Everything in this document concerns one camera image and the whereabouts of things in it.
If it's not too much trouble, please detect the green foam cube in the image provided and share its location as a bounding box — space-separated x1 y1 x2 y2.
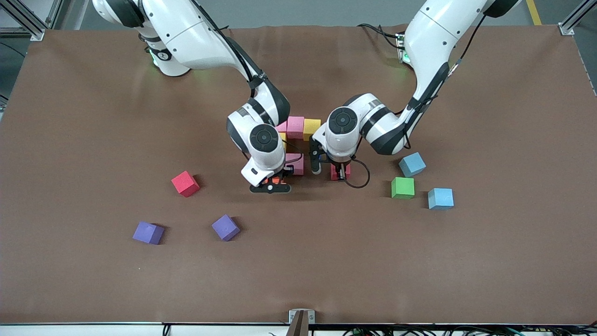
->
391 177 416 200

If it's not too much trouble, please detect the purple foam cube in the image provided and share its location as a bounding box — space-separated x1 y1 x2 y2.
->
211 214 241 242
132 221 165 245

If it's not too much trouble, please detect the blue foam cube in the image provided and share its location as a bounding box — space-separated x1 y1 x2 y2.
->
398 152 427 178
428 188 454 210

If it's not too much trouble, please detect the brown table mat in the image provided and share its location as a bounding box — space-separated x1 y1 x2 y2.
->
0 24 597 325

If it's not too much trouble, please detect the black left arm base cable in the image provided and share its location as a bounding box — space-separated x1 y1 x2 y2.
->
357 23 404 49

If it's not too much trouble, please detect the grey metal camera bracket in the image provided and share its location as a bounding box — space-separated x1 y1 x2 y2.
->
289 309 315 336

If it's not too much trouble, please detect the black cable bundle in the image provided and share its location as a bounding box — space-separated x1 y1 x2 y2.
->
343 325 597 336

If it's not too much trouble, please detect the white table edge rail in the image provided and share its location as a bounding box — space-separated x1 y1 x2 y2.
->
0 321 597 336

